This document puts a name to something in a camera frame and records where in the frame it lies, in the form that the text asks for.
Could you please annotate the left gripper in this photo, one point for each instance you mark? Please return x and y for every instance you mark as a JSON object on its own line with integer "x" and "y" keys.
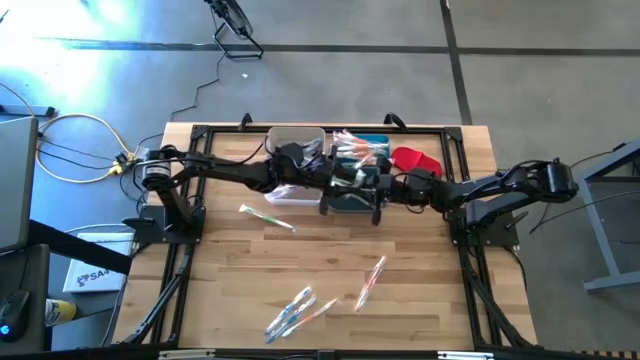
{"x": 295, "y": 167}

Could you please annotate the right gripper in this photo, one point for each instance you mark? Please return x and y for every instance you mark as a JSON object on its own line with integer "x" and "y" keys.
{"x": 410, "y": 187}

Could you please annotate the green toothbrush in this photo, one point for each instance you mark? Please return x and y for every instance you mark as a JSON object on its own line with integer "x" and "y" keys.
{"x": 352, "y": 177}
{"x": 267, "y": 217}

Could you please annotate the blue toothbrush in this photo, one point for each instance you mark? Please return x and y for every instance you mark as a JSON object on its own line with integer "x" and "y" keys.
{"x": 290, "y": 308}
{"x": 314, "y": 145}
{"x": 292, "y": 320}

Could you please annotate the purple toothbrush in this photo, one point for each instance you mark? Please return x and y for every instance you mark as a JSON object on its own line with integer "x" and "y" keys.
{"x": 285, "y": 191}

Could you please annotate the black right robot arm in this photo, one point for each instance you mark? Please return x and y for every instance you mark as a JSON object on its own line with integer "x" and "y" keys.
{"x": 500, "y": 192}

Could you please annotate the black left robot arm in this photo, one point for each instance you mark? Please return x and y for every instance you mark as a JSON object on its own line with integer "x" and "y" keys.
{"x": 220, "y": 172}

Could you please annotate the grey-blue plastic bin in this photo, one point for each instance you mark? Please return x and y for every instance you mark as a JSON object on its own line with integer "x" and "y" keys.
{"x": 352, "y": 204}

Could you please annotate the clear frosted plastic bin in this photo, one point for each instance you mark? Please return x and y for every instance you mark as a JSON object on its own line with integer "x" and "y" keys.
{"x": 300, "y": 201}

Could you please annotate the teal plastic bin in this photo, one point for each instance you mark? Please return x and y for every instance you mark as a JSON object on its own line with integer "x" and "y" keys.
{"x": 377, "y": 138}

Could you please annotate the red cloth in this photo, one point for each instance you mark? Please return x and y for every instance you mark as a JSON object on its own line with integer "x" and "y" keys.
{"x": 415, "y": 159}

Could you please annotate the white plastic bin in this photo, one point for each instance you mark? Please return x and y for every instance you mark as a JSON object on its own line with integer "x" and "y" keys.
{"x": 285, "y": 134}

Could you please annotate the black arched clamp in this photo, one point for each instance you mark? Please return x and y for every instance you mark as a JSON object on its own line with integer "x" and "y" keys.
{"x": 245, "y": 121}
{"x": 395, "y": 120}

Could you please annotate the black floor fan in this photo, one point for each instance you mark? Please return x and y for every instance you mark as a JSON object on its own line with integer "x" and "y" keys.
{"x": 235, "y": 20}

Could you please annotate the yellow power connector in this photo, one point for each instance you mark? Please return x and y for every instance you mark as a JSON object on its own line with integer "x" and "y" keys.
{"x": 125, "y": 162}

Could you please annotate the grey metal stand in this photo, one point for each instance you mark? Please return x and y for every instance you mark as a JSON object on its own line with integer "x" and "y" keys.
{"x": 607, "y": 250}

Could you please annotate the white printed box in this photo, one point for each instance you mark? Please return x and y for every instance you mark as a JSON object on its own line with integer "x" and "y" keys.
{"x": 100, "y": 280}

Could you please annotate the yellow can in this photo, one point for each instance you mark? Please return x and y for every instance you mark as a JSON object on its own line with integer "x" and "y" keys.
{"x": 62, "y": 311}

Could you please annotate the grey monitor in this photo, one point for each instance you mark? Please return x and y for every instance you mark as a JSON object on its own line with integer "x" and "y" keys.
{"x": 17, "y": 185}

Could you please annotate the black side desk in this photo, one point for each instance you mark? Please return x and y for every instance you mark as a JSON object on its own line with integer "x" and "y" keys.
{"x": 25, "y": 270}

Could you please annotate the black computer mouse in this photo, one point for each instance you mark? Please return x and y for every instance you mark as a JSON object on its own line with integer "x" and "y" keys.
{"x": 14, "y": 315}

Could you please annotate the silver metal bracket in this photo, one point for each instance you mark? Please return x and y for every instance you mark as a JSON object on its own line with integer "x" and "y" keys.
{"x": 465, "y": 355}
{"x": 187, "y": 355}

